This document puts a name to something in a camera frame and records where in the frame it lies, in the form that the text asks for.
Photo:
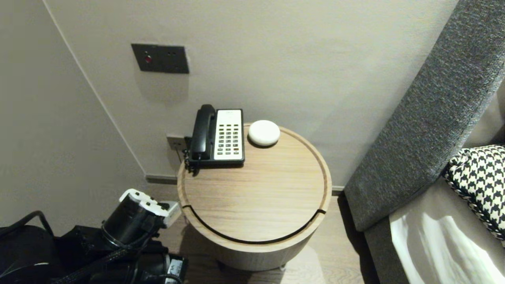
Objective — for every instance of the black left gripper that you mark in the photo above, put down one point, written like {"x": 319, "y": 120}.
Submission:
{"x": 173, "y": 270}

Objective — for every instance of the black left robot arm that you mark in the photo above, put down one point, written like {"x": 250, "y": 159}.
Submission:
{"x": 79, "y": 256}

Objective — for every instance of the round wooden side table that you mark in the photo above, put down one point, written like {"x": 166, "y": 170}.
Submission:
{"x": 256, "y": 189}

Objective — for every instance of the black telephone handset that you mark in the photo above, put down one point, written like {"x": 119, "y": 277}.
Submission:
{"x": 202, "y": 130}

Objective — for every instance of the black and white desk telephone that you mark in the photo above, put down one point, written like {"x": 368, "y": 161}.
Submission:
{"x": 229, "y": 134}

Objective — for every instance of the flat white round puck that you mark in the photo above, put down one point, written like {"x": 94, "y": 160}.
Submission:
{"x": 264, "y": 133}

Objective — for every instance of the white bed sheet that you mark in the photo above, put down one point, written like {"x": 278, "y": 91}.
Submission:
{"x": 442, "y": 244}

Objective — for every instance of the grey fabric headboard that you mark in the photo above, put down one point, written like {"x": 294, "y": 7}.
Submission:
{"x": 426, "y": 118}

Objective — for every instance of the black white houndstooth pillow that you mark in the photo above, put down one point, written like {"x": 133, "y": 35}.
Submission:
{"x": 481, "y": 177}

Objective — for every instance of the beige wall data socket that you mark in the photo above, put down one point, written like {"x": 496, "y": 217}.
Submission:
{"x": 175, "y": 142}

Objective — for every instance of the dark wall switch panel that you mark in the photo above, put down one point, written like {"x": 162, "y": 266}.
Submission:
{"x": 159, "y": 59}

